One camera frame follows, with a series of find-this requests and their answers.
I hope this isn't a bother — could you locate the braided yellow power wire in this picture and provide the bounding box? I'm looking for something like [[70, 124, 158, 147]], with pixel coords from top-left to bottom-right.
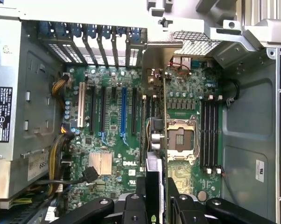
[[51, 71, 74, 111]]

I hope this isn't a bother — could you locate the thick black looped wire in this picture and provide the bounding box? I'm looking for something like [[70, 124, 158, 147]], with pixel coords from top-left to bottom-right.
[[218, 77, 241, 110]]

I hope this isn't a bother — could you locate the black chassis switch block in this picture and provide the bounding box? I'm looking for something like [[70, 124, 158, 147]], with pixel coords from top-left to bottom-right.
[[157, 17, 174, 27]]

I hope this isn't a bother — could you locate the open grey PC case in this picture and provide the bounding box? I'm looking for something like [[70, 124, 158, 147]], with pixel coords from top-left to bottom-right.
[[0, 0, 281, 224]]

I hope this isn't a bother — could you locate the thin black wire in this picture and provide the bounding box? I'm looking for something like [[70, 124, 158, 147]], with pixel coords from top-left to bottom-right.
[[220, 164, 239, 206]]

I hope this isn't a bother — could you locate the finned chipset heatsink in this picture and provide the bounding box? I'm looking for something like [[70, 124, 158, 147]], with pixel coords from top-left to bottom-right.
[[88, 153, 113, 176]]

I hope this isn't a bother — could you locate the coin cell battery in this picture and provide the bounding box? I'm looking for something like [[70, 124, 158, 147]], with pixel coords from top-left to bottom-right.
[[197, 190, 208, 202]]

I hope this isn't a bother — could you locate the red black twisted wire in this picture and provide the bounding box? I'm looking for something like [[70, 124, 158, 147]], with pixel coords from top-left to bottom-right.
[[169, 61, 193, 77]]

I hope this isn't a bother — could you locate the black SATA wire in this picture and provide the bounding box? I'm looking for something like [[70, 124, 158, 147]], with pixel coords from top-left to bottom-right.
[[34, 166, 100, 188]]

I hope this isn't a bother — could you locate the main power wire bundle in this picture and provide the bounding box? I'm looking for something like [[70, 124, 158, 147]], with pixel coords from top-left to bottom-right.
[[46, 126, 76, 199]]

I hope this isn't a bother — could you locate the blue PCIe expansion slot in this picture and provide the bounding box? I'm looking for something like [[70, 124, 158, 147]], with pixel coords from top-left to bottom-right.
[[119, 87, 130, 147]]

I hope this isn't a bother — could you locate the white PCI expansion slot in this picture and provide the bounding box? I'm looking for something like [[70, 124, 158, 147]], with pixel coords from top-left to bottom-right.
[[77, 81, 86, 128]]

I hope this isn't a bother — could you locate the metal CPU socket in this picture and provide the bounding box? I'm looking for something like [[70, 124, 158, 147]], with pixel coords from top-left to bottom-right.
[[166, 118, 201, 166]]

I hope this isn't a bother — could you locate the green motherboard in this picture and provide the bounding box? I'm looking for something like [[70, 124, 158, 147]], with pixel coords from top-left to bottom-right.
[[61, 59, 224, 210]]

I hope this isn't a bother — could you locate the blue card retention clip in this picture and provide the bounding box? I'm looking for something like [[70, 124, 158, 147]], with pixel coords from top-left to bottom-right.
[[71, 22, 82, 40], [54, 22, 67, 40], [101, 24, 112, 42], [130, 26, 141, 44], [86, 23, 97, 41], [39, 22, 49, 40], [115, 25, 126, 42]]

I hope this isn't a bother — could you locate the grey power supply unit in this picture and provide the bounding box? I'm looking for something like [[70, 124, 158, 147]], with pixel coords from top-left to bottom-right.
[[0, 18, 66, 210]]

